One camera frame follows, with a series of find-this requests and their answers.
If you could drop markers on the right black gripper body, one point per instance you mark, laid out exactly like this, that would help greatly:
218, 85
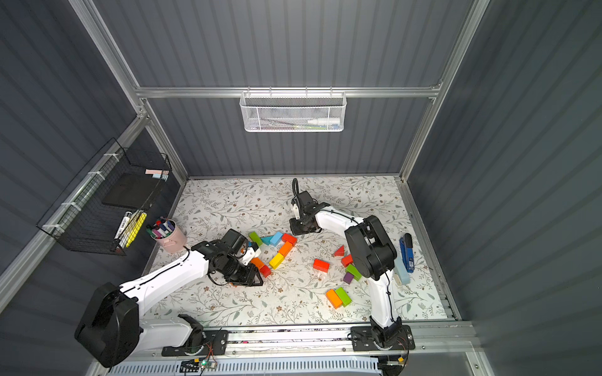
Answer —
300, 225

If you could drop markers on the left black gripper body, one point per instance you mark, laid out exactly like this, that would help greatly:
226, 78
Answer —
249, 272

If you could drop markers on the orange block low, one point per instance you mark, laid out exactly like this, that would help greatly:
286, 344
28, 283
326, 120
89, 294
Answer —
258, 263

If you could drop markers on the light blue block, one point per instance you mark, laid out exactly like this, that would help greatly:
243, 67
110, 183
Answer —
276, 239

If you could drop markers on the red small block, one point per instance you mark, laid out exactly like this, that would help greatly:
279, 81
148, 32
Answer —
265, 271

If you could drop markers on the red block low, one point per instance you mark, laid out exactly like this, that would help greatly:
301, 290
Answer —
321, 265

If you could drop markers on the red triangle block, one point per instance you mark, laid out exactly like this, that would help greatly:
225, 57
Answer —
340, 252

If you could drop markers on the yellow block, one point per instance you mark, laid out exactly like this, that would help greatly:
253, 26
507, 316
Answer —
276, 261

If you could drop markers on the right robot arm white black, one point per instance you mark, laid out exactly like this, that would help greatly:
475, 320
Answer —
372, 251

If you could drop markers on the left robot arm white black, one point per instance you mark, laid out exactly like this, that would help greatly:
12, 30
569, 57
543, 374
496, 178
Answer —
113, 325

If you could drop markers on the pink pen cup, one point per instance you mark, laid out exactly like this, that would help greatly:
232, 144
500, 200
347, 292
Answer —
167, 235

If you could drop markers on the purple small block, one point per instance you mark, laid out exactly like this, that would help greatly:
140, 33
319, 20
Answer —
348, 278

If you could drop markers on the orange block bottom pair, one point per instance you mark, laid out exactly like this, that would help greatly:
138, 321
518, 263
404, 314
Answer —
334, 299

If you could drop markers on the green block bottom pair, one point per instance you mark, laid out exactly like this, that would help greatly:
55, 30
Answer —
343, 296

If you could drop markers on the yellow highlighter pack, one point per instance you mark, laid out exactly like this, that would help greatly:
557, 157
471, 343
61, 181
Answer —
132, 228

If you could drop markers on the blue stapler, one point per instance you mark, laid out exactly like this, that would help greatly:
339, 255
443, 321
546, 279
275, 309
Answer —
407, 254

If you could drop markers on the black notebook in basket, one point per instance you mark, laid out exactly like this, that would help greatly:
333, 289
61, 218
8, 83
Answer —
134, 192

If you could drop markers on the small circuit board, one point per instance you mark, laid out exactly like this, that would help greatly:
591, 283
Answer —
197, 366

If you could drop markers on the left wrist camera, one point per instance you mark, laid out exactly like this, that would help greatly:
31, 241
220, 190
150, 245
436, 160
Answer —
252, 251

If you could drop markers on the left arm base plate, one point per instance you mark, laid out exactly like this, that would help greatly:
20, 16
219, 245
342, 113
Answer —
200, 344

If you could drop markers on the white wire mesh basket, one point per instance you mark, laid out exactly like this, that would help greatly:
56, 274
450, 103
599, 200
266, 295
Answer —
305, 114

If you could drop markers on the black wire mesh basket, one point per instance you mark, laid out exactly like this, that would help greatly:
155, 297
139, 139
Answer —
106, 211

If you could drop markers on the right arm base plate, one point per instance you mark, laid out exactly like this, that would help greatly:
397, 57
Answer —
394, 338

